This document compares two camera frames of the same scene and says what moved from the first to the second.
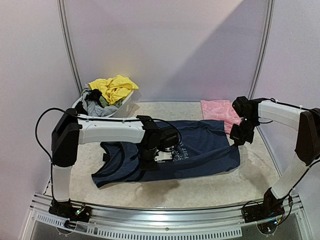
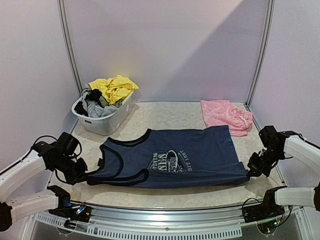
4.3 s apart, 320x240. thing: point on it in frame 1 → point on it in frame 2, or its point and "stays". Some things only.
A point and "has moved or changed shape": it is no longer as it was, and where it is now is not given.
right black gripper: [240, 135] → [255, 168]
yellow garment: [114, 89] stays
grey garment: [93, 109] stays
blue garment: [205, 146] has moved or changed shape
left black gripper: [144, 166] → [81, 176]
